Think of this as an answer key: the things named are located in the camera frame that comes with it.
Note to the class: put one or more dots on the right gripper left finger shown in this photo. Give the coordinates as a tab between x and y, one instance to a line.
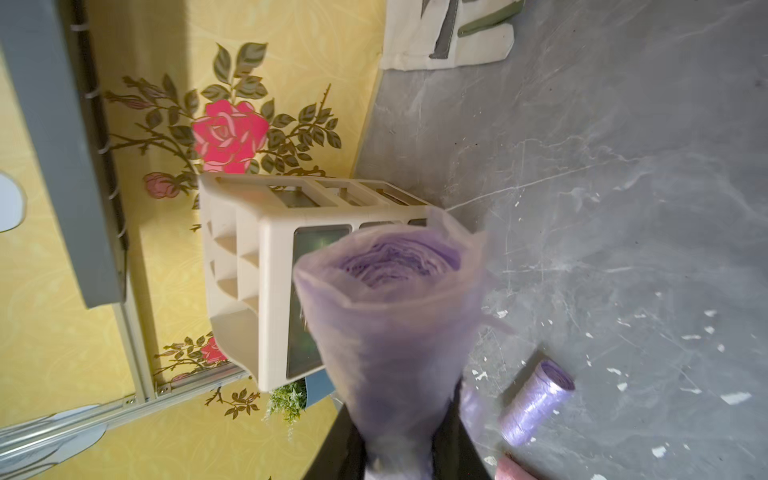
342	455

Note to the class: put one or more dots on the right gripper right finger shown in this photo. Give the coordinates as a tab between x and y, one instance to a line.
454	454

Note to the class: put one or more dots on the purple trash bag roll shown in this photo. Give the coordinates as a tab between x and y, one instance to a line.
395	311
542	393

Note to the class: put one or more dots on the beige drawer organizer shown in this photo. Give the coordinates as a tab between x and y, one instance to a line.
254	229

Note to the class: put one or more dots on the pink trash bag roll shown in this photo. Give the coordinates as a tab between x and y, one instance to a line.
508	469

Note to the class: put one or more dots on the potted green plant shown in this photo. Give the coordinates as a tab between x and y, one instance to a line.
288	402

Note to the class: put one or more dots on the grey work glove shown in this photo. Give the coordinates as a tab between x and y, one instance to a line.
445	34

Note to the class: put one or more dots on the grey wall shelf tray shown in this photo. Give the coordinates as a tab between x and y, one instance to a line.
48	52

